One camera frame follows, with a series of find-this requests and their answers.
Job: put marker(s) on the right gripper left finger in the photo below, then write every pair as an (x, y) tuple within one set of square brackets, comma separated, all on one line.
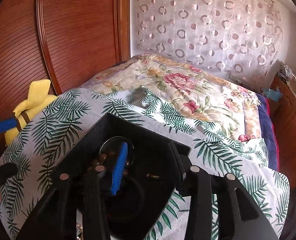
[(118, 170)]

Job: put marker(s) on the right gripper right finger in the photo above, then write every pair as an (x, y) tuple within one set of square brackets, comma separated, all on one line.
[(180, 164)]

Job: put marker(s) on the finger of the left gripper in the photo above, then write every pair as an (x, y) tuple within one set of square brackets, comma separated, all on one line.
[(7, 170), (7, 124)]

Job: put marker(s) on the black jewelry box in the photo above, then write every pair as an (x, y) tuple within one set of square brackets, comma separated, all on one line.
[(147, 205)]

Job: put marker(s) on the palm leaf print cloth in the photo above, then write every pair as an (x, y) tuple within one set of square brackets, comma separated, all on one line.
[(46, 140)]

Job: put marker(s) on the yellow plush toy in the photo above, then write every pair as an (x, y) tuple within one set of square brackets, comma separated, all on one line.
[(37, 99)]

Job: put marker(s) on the floral quilt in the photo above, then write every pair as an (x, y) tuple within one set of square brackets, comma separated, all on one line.
[(194, 93)]

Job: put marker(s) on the blue blanket with red trim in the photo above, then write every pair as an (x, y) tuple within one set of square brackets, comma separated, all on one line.
[(267, 133)]

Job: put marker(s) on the blue paper item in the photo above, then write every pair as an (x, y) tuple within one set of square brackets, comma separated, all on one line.
[(271, 94)]

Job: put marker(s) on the red-brown wooden wardrobe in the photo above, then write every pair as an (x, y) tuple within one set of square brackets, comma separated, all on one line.
[(66, 41)]

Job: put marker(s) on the wooden side cabinet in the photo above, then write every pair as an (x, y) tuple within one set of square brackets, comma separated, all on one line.
[(284, 121)]

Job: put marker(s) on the sheer circle pattern curtain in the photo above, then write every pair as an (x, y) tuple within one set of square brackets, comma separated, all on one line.
[(240, 36)]

